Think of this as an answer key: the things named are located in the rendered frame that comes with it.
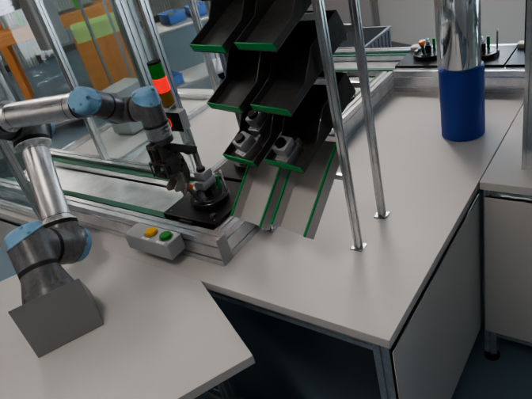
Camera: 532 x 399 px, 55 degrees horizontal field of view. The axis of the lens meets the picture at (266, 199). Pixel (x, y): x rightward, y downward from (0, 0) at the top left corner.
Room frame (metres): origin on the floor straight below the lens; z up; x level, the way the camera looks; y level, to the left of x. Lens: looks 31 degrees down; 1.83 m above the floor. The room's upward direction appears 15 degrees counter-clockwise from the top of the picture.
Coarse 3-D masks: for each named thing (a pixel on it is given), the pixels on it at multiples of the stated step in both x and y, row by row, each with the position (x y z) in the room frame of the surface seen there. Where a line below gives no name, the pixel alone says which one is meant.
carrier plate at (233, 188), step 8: (232, 184) 1.60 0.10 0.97; (240, 184) 1.59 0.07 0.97; (232, 192) 1.55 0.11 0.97; (184, 200) 1.58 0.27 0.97; (232, 200) 1.49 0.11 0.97; (176, 208) 1.54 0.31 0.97; (184, 208) 1.53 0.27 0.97; (192, 208) 1.51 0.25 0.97; (216, 208) 1.47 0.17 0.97; (224, 208) 1.46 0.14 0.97; (168, 216) 1.52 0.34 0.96; (176, 216) 1.49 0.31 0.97; (184, 216) 1.47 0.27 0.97; (192, 216) 1.46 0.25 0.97; (200, 216) 1.45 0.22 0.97; (208, 216) 1.43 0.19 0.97; (216, 216) 1.42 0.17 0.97; (224, 216) 1.41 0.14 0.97; (200, 224) 1.42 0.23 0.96; (208, 224) 1.39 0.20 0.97; (216, 224) 1.38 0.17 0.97
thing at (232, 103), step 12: (228, 60) 1.42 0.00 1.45; (240, 60) 1.44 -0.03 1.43; (252, 60) 1.43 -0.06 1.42; (264, 60) 1.33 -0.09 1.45; (228, 72) 1.41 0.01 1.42; (240, 72) 1.42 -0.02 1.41; (252, 72) 1.39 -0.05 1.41; (264, 72) 1.32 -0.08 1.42; (228, 84) 1.40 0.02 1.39; (240, 84) 1.37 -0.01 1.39; (252, 84) 1.34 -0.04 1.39; (216, 96) 1.37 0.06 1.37; (228, 96) 1.36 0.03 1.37; (240, 96) 1.32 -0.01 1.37; (252, 96) 1.28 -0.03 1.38; (216, 108) 1.34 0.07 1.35; (228, 108) 1.29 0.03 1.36; (240, 108) 1.25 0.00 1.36
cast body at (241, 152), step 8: (240, 136) 1.30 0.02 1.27; (248, 136) 1.29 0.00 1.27; (256, 136) 1.33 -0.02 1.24; (240, 144) 1.28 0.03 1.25; (248, 144) 1.29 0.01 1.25; (256, 144) 1.30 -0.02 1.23; (240, 152) 1.30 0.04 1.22; (248, 152) 1.29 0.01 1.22; (256, 152) 1.30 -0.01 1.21; (248, 160) 1.29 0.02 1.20
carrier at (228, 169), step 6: (228, 162) 1.78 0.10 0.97; (234, 162) 1.73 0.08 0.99; (222, 168) 1.75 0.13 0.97; (228, 168) 1.74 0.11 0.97; (234, 168) 1.72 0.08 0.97; (240, 168) 1.68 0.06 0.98; (216, 174) 1.71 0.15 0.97; (222, 174) 1.70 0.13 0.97; (228, 174) 1.69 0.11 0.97; (234, 174) 1.67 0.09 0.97; (240, 174) 1.66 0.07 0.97; (234, 180) 1.64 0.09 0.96; (240, 180) 1.63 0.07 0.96
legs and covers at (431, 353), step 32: (480, 192) 1.41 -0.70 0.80; (480, 224) 1.40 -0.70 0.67; (448, 256) 1.16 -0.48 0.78; (480, 256) 1.40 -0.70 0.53; (448, 288) 1.15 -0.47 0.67; (480, 288) 1.39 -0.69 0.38; (288, 320) 1.07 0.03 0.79; (416, 320) 0.97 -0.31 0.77; (448, 320) 1.14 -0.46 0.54; (480, 320) 1.39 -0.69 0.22; (384, 352) 0.87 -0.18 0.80; (416, 352) 0.96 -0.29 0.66; (448, 352) 1.13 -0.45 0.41; (224, 384) 1.35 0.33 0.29; (384, 384) 0.88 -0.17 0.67; (416, 384) 0.94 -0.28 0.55; (448, 384) 1.11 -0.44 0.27
